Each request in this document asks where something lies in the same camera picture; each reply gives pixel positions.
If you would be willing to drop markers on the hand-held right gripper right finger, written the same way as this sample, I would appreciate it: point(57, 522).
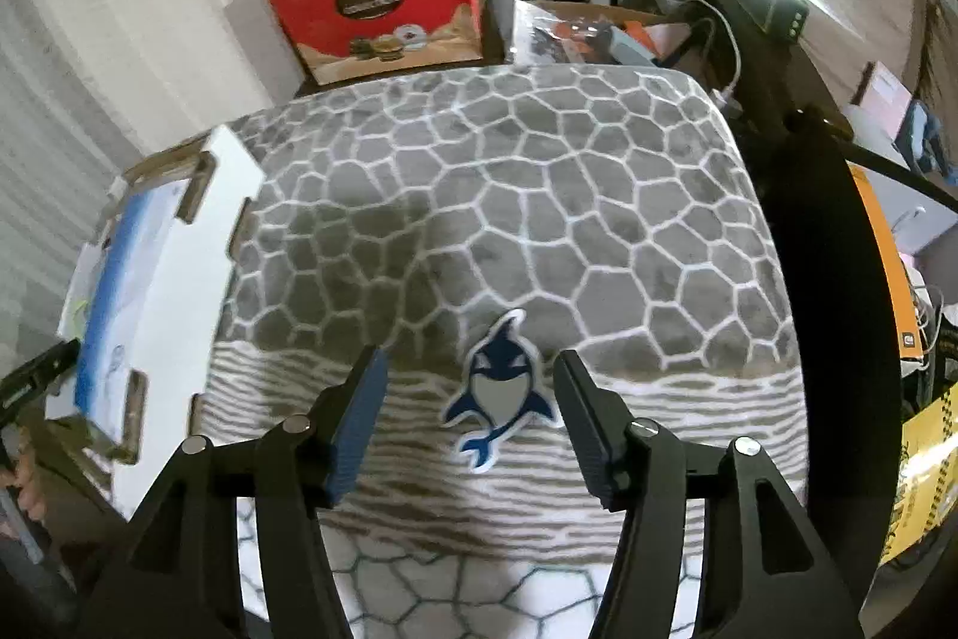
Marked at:
point(591, 437)

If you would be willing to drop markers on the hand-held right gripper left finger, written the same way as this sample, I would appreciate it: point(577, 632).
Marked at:
point(359, 414)

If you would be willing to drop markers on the blue shark sticker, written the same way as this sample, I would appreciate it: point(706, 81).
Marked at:
point(498, 399)

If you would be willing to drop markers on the blue phone case package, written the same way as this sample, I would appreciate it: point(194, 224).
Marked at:
point(112, 309)

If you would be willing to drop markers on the white cardboard tray box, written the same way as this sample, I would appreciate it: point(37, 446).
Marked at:
point(224, 190)

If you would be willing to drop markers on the person's left hand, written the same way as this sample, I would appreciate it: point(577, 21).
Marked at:
point(30, 485)

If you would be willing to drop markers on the black glass side table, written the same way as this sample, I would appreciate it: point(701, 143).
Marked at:
point(823, 309)

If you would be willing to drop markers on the yellow checkered package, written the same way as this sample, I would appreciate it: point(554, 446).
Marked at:
point(928, 459)

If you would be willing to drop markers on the orange box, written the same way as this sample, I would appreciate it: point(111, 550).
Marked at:
point(890, 280)

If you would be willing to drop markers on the clear bag of dark parts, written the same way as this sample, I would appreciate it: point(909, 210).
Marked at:
point(543, 36)

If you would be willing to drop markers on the open cardboard box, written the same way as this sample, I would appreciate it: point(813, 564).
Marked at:
point(644, 36)

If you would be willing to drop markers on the white round object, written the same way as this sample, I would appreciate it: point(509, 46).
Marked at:
point(872, 136)

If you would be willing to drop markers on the blue toy figure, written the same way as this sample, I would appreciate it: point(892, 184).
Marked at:
point(924, 137)

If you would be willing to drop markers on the pink box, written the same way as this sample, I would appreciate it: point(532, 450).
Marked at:
point(883, 89)

